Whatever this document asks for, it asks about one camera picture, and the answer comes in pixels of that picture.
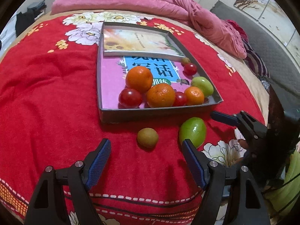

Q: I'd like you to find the gray padded headboard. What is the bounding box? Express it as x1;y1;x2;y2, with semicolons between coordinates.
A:
211;1;299;97

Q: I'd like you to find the large green apple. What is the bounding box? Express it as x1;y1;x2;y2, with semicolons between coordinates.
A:
178;117;206;148

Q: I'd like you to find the red floral blanket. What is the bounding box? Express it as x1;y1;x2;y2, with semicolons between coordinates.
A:
1;11;269;224

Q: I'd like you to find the small orange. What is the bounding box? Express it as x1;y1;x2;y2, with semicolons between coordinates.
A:
184;86;205;106

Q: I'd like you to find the white drawer cabinet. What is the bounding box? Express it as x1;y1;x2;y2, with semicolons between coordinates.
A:
1;12;17;53

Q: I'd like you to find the pink chinese workbook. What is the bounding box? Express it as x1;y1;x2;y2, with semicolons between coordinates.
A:
97;56;199;110

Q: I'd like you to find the small brown longan in box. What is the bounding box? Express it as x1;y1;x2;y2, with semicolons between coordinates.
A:
181;57;191;66

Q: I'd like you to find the red tomato front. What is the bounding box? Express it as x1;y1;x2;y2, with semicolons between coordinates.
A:
172;91;187;107

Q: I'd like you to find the gray shallow cardboard box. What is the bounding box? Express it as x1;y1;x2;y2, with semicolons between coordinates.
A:
97;22;222;122

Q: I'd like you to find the sunflower cover book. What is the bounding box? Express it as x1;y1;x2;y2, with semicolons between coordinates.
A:
103;28;184;59

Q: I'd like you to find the red cherry tomato by longan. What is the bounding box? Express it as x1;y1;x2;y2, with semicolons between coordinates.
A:
183;63;197;76

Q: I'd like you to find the floral wall painting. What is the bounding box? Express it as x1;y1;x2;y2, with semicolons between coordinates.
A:
234;0;299;62

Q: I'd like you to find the striped dark pillow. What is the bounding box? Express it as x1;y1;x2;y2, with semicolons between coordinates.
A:
242;39;270;78

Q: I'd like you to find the yellow-brown kiwi fruit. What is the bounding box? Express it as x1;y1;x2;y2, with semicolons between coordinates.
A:
137;128;159;148

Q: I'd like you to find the black clothes pile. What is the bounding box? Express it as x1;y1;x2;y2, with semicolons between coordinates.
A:
15;0;47;37

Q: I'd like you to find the pink quilt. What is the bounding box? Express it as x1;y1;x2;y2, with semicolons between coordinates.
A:
51;0;247;59

